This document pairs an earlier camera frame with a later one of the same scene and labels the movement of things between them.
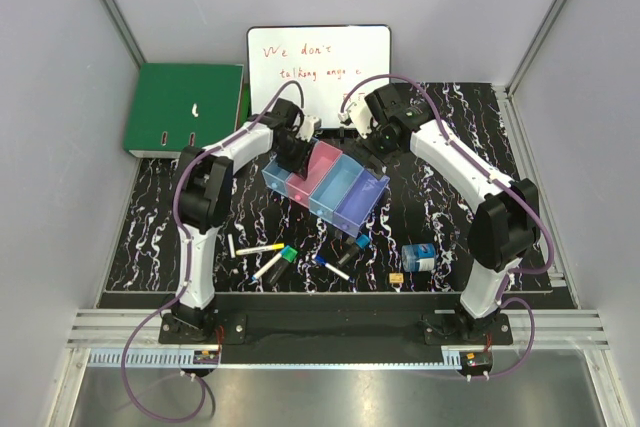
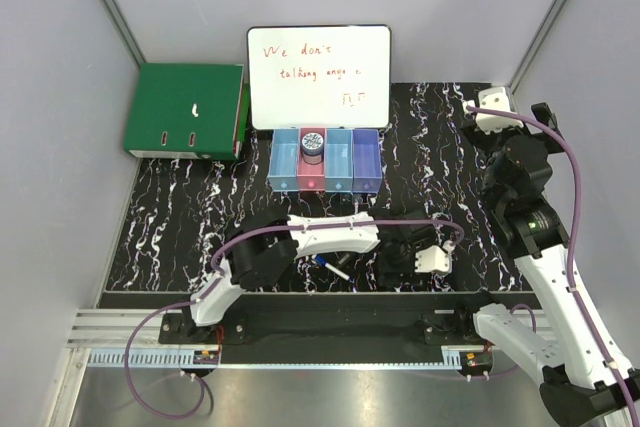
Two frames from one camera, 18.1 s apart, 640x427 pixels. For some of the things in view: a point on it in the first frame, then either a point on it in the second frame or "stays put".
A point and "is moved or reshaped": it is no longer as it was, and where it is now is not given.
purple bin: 358,201 is moved or reshaped
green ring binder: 185,105 stays put
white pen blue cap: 319,260 stays put
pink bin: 322,159 is moved or reshaped
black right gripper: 368,149 -> 491,136
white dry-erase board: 327,61 stays put
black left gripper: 300,164 -> 391,276
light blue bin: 334,187 -> 339,160
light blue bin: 275,177 is moved or reshaped
